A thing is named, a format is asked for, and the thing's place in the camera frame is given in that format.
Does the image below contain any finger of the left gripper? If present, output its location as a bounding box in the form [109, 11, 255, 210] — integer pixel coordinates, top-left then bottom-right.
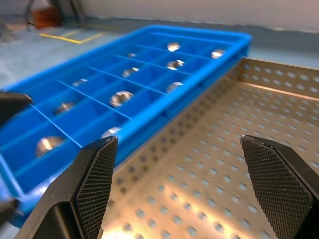
[0, 91, 33, 126]
[0, 198, 20, 226]

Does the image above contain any orange box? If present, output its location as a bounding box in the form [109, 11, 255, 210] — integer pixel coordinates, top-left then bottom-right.
[33, 6, 62, 28]

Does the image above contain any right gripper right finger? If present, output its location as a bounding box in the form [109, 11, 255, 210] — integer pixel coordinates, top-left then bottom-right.
[240, 134, 319, 239]

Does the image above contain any perforated steel tray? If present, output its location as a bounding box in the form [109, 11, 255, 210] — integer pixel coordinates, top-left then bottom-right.
[98, 56, 319, 239]

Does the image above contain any blue compartment tray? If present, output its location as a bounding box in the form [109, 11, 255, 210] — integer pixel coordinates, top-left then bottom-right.
[0, 24, 253, 229]

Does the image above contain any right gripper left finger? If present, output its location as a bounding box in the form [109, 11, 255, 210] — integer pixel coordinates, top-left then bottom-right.
[13, 135, 119, 239]

